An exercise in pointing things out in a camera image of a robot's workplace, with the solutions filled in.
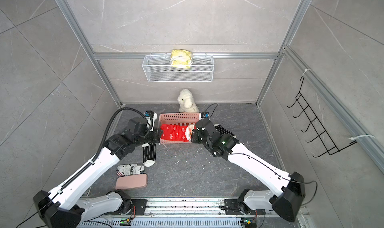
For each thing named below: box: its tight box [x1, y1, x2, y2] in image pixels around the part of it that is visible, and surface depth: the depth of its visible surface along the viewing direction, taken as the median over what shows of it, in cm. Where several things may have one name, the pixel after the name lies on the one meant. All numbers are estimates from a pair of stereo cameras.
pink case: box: [115, 174, 148, 190], surface depth 82 cm
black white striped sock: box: [141, 142, 157, 168], surface depth 91 cm
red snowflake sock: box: [160, 124, 195, 142], surface depth 79 cm
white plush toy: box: [177, 88, 199, 113], surface depth 100 cm
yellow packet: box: [170, 49, 192, 69], surface depth 88 cm
